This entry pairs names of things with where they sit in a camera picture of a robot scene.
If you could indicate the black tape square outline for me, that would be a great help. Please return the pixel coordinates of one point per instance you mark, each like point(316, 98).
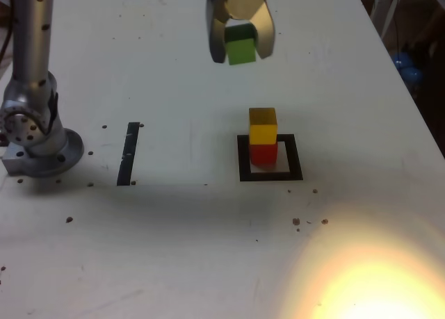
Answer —
point(295, 159)

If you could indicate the red cube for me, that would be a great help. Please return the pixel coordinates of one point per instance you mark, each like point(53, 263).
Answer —
point(264, 154)

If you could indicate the white metal frame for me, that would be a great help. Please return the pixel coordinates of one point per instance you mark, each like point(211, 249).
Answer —
point(382, 6)

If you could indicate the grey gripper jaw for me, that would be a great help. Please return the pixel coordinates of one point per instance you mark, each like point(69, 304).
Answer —
point(217, 41)
point(266, 34)

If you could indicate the yellow cube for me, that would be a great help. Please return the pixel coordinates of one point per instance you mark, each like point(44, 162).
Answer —
point(263, 131)

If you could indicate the black tape strip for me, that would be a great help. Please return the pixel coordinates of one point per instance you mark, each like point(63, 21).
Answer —
point(128, 152)

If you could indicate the blue round object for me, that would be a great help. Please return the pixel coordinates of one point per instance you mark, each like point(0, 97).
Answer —
point(408, 72)

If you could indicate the green cube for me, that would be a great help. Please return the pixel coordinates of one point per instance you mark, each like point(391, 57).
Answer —
point(240, 51)

